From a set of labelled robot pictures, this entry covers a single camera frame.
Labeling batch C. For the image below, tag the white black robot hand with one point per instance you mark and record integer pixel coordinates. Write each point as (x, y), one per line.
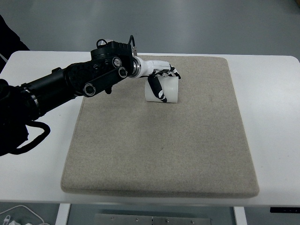
(148, 67)

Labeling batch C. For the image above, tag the white cup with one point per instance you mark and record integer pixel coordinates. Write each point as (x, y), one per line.
(170, 89)

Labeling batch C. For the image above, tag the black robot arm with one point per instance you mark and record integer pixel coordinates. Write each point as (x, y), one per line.
(111, 62)

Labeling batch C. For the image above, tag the beige felt mat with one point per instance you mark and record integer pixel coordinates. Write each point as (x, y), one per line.
(123, 145)

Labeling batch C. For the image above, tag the person in black clothes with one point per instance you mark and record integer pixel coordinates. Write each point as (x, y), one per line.
(10, 42)

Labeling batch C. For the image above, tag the black table control panel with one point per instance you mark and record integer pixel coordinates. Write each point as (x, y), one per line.
(290, 210)

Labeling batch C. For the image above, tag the white table leg frame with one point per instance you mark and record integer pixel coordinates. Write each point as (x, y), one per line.
(63, 213)

